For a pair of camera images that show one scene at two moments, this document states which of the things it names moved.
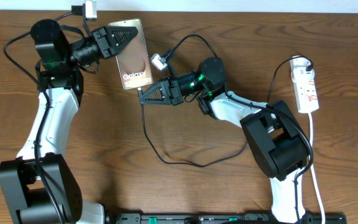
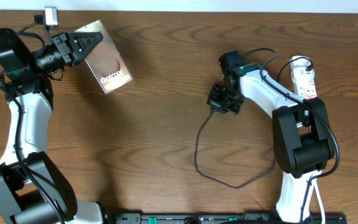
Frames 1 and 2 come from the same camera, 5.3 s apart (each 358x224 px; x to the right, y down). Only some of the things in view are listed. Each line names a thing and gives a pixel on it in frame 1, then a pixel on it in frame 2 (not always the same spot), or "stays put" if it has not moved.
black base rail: x=221 y=218 stays put
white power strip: x=304 y=84 stays put
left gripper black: x=108 y=35 to x=61 y=41
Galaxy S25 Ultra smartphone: x=133 y=60 to x=104 y=61
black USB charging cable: x=225 y=157 to x=209 y=114
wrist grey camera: x=91 y=10 to x=51 y=15
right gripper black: x=171 y=91 to x=212 y=100
